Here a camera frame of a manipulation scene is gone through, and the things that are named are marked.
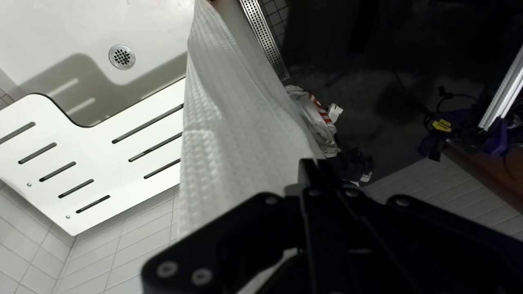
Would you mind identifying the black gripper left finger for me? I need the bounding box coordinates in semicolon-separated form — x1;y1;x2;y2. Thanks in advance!
141;157;329;294

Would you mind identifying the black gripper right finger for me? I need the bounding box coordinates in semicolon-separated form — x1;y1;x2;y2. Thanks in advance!
317;158;523;294

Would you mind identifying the white textured shower curtain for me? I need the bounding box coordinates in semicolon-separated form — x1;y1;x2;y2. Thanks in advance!
168;0;340;243

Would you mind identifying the yellow clamp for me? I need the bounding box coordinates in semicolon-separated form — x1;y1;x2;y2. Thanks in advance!
432;117;454;134

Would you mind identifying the white slotted shower seat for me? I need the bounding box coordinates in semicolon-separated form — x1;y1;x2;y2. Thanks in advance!
0;75;190;237

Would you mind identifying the white bag with red print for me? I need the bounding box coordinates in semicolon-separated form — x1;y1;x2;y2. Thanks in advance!
283;83;347;153

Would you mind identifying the perforated metal threshold strip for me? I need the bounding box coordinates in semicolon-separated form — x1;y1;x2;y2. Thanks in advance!
235;0;291;81

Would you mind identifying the round metal floor drain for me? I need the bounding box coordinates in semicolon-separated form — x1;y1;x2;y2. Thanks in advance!
106;44;137;72

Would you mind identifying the aluminium extrusion rail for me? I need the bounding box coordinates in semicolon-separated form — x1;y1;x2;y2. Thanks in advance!
477;44;523;132

